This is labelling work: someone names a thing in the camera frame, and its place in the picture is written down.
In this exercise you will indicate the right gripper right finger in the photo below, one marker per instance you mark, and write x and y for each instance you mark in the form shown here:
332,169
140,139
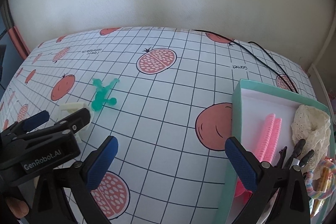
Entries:
244,163

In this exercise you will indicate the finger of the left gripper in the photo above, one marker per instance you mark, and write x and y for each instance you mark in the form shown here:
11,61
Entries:
35,121
76,121

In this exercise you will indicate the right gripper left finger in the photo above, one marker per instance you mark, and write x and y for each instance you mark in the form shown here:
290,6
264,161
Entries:
98,162

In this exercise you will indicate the white floss pick box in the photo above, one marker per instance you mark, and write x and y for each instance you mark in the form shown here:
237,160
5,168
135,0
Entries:
70,108

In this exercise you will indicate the green plastic figurine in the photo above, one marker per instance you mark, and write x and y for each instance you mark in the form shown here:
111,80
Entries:
101,95

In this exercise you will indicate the black hair claw clip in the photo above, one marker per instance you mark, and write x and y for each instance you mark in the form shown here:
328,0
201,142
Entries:
294,157

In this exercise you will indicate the red yellow snack packet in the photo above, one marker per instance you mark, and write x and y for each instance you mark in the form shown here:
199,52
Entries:
323,185

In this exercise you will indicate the person's left hand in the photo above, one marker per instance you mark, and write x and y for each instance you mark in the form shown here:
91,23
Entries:
19,208

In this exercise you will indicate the pink hair comb clip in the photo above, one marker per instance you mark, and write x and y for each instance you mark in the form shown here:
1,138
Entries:
261,137

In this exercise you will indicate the teal storage box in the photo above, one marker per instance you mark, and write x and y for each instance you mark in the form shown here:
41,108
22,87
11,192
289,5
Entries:
262,115

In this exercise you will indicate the cream lace scrunchie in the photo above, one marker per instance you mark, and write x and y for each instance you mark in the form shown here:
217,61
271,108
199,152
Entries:
312,125

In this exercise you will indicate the pomegranate pattern grid tablecloth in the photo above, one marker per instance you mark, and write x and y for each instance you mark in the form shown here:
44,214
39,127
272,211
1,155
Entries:
172,116

